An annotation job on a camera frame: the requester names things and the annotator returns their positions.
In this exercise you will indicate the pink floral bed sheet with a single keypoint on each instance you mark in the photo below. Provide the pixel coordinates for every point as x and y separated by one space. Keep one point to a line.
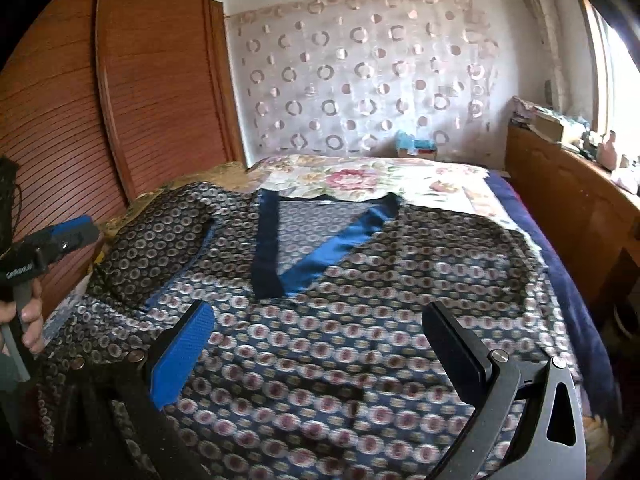
380 182

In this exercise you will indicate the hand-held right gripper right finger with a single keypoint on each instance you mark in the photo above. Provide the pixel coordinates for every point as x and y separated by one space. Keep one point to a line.
452 350

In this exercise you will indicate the blue tissue box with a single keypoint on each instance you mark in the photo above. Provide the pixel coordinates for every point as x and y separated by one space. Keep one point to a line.
416 146

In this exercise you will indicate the dark floral patterned robe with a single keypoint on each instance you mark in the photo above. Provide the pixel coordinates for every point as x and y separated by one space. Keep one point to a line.
320 310

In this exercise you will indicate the person's left hand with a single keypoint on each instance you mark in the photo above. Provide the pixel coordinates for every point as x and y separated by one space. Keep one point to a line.
31 322

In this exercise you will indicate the pink ceramic jar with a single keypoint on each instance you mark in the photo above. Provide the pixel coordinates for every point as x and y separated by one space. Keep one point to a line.
607 154

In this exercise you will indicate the brown wooden wardrobe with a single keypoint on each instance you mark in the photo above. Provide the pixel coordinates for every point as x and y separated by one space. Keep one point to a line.
120 85

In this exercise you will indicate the sheer circle-patterned curtain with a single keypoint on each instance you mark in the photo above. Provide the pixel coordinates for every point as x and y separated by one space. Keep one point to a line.
360 70

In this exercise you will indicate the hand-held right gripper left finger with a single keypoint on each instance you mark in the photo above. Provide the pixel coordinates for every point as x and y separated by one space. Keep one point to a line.
182 355

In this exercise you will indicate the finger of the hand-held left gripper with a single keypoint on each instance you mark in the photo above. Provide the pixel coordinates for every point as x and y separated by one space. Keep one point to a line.
75 232

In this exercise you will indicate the dark blue blanket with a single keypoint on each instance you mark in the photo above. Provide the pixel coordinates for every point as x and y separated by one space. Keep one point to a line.
565 280

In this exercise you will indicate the brown wooden cabinet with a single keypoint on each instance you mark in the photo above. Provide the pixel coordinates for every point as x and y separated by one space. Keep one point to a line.
570 210

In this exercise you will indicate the pile of books and papers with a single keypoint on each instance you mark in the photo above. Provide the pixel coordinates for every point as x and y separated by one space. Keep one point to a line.
545 117

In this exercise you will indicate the olive patterned cloth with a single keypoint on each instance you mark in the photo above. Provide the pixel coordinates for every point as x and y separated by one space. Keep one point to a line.
220 172

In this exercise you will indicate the bright window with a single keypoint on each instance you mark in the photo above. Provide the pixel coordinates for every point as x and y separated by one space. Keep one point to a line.
617 75

